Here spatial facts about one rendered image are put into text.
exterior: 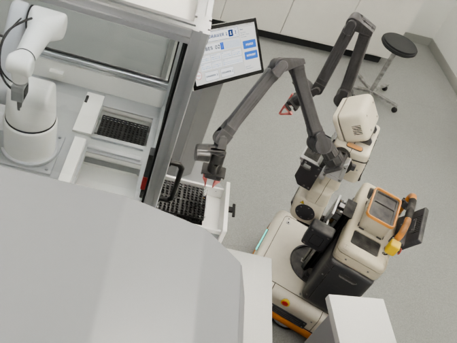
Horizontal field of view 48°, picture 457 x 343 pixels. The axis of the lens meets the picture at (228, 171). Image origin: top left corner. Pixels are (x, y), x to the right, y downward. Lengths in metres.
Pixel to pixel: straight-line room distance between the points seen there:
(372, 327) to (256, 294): 0.54
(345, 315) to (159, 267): 1.50
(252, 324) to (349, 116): 0.97
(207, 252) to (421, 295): 2.85
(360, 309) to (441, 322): 1.39
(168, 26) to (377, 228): 1.74
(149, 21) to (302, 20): 4.14
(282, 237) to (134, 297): 2.25
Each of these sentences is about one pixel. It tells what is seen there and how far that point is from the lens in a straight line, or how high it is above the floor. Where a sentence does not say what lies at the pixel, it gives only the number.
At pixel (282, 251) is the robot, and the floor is 0.28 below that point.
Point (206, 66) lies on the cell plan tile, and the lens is 2.79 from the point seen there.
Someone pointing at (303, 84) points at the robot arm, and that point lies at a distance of 2.20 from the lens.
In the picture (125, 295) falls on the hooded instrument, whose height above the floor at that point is 1.77.
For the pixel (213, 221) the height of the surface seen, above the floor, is 0.84.
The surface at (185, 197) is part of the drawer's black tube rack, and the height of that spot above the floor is 0.90.
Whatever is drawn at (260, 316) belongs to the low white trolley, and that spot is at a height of 0.76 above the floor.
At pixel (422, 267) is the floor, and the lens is 3.99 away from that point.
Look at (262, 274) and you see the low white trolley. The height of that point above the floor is 0.76.
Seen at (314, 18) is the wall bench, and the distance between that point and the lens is 5.29.
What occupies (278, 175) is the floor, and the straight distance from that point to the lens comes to 3.91.
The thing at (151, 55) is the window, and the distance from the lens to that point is 1.26.
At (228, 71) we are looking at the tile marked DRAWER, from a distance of 2.89.
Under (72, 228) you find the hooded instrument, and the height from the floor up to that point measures 1.78.
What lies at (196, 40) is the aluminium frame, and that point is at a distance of 1.21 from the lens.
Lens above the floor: 2.60
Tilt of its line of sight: 44 degrees down
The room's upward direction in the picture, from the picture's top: 23 degrees clockwise
